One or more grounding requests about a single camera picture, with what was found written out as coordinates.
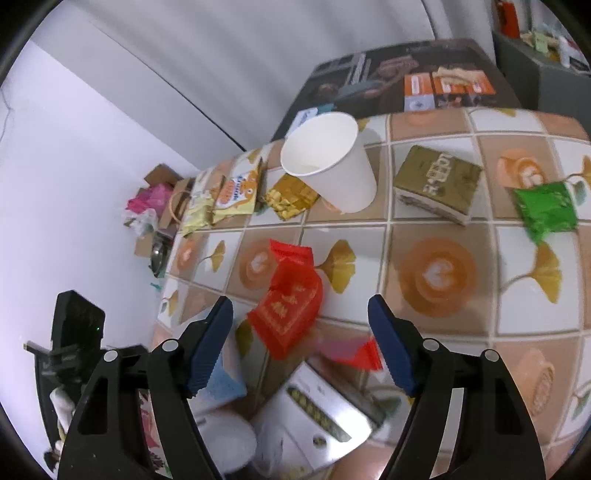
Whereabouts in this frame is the orange and white snack packet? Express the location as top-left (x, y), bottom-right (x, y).
top-left (212, 168), bottom-right (264, 218)

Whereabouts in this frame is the grey curtain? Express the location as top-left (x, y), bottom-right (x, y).
top-left (92, 0), bottom-right (467, 155)

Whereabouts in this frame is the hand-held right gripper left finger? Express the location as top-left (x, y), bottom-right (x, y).
top-left (58, 296), bottom-right (234, 480)

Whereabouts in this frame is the white plastic bag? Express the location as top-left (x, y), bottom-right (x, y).
top-left (123, 210), bottom-right (158, 237)

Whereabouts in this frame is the pink bag in cardboard box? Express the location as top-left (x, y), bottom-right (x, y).
top-left (128, 184), bottom-right (172, 214)

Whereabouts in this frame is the olive green box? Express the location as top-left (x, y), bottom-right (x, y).
top-left (392, 145), bottom-right (484, 226)

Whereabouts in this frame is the red thermos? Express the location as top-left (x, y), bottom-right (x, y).
top-left (496, 0), bottom-right (519, 38)

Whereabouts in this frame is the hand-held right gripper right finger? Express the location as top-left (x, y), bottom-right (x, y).
top-left (368, 294), bottom-right (548, 480)

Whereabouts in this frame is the dark printed board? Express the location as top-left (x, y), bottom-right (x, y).
top-left (271, 39), bottom-right (523, 141)

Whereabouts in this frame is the white cable box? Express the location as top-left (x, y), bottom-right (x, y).
top-left (252, 361), bottom-right (376, 477)

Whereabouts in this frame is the red snack packet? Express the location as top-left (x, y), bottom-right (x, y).
top-left (247, 239), bottom-right (325, 361)

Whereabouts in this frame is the blue and white carton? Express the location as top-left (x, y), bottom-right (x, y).
top-left (189, 340), bottom-right (248, 412)

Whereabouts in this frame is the cardboard box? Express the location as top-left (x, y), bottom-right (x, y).
top-left (124, 163), bottom-right (195, 259)

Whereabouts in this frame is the yellow and white snack packet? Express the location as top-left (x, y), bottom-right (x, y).
top-left (181, 173), bottom-right (219, 237)

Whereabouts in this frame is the pink printed bag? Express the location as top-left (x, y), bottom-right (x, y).
top-left (137, 391), bottom-right (170, 479)

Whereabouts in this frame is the small green packet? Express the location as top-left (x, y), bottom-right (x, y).
top-left (512, 181), bottom-right (581, 245)

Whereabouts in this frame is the grey side table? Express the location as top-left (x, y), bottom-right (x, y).
top-left (491, 30), bottom-right (591, 140)

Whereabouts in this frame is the white paper cup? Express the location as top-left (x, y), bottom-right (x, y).
top-left (280, 112), bottom-right (378, 214)

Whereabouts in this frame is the red wrapper piece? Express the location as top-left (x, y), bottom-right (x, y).
top-left (318, 336), bottom-right (385, 373)

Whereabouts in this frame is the gold snack packet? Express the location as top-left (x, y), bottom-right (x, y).
top-left (263, 175), bottom-right (321, 222)

